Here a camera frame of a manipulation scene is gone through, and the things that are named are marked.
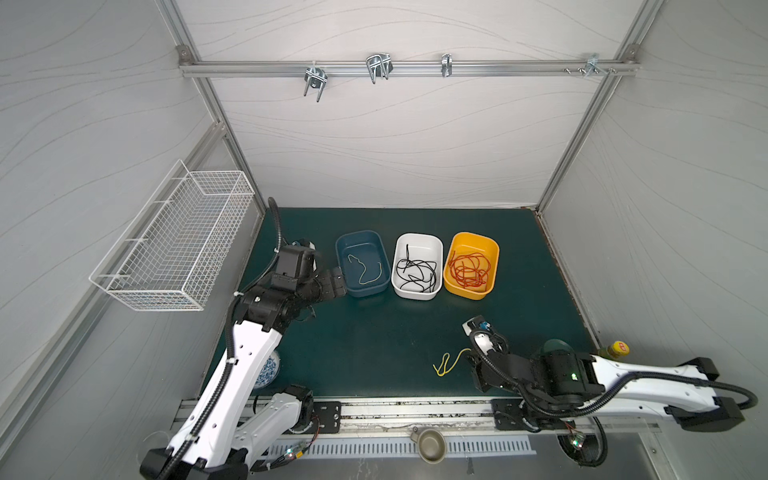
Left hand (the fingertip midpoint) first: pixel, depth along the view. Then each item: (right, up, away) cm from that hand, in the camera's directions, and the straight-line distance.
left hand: (333, 275), depth 74 cm
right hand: (+33, -17, -3) cm, 37 cm away
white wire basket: (-36, +4, -6) cm, 37 cm away
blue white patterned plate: (-18, -27, +6) cm, 33 cm away
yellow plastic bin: (+42, +7, +33) cm, 54 cm away
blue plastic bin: (+5, +2, +31) cm, 31 cm away
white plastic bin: (+26, +6, +33) cm, 43 cm away
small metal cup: (+24, -39, -4) cm, 47 cm away
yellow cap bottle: (+67, -16, -7) cm, 69 cm away
